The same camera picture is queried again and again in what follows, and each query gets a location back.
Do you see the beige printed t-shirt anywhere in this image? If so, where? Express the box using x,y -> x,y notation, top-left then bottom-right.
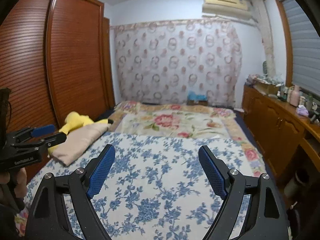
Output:
50,122 -> 110,166

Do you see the person's left hand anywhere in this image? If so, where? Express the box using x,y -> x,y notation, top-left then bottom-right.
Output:
1,168 -> 27,198

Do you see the yellow plush toy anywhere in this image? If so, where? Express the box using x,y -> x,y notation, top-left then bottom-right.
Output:
48,112 -> 111,155

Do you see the wooden sideboard cabinet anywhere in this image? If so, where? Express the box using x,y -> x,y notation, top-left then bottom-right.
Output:
242,85 -> 319,181

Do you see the wooden louvered wardrobe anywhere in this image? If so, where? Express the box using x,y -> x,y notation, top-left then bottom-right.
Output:
0,0 -> 116,181

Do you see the pink floral blanket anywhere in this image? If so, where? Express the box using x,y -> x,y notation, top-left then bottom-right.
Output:
108,101 -> 266,176

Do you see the blue floral white bedsheet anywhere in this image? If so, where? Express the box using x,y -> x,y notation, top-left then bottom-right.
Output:
24,132 -> 252,239

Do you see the purple tissue pack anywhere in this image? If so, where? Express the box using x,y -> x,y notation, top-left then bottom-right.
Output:
296,105 -> 309,117

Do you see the pink thermos bottle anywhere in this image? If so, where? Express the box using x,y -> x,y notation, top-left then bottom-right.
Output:
290,85 -> 300,107

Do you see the cardboard box with clutter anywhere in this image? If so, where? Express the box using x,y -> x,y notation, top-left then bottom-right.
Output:
246,74 -> 284,95

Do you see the teal item on box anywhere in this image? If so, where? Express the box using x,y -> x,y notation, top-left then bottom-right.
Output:
187,91 -> 208,106

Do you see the circle patterned lace curtain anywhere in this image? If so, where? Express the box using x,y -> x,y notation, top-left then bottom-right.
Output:
114,18 -> 242,107

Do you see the grey window blind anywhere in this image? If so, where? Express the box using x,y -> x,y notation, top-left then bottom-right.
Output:
279,0 -> 320,96

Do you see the wall air conditioner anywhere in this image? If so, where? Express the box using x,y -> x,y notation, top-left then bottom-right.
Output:
202,0 -> 252,21

